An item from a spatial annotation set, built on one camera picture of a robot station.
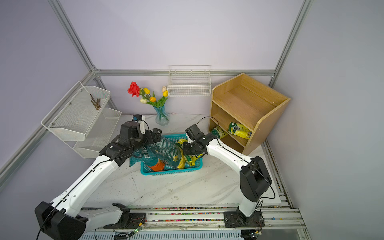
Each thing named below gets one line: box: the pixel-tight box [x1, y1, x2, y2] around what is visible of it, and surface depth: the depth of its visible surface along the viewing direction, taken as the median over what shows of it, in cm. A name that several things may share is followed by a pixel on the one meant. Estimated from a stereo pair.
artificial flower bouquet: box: [127, 81, 168, 108], surface depth 90 cm
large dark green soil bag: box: [146, 136, 183, 168], surface depth 81 cm
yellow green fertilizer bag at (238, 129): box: [228, 122, 253, 140], surface depth 87 cm
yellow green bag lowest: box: [211, 126, 228, 140], surface depth 107 cm
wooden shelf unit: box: [209, 73, 291, 156], surface depth 86 cm
